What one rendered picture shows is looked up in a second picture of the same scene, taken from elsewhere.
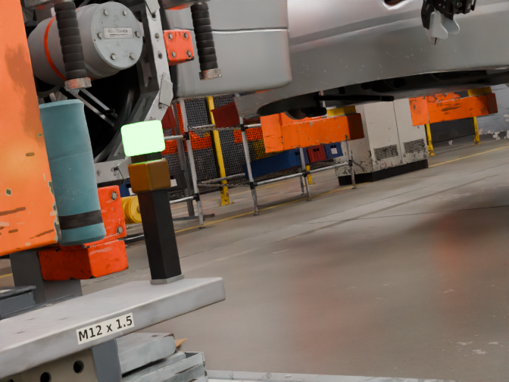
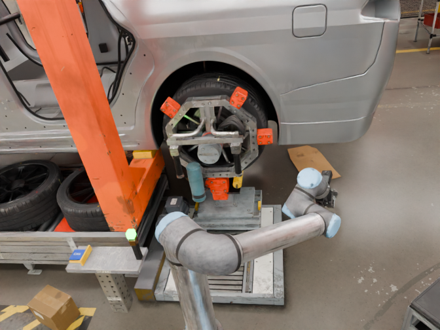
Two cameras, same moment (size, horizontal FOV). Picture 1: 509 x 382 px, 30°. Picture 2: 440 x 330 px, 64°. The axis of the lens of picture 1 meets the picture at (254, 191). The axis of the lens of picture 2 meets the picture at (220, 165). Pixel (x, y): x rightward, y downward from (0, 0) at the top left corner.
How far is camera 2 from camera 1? 2.14 m
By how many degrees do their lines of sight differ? 65
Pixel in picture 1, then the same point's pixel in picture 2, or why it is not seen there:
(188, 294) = (126, 271)
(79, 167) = (192, 185)
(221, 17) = (310, 117)
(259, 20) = (337, 117)
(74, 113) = (192, 173)
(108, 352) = not seen: hidden behind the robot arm
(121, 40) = (209, 156)
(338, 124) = not seen: outside the picture
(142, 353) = (238, 215)
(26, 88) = (122, 203)
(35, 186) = (127, 221)
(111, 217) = (222, 187)
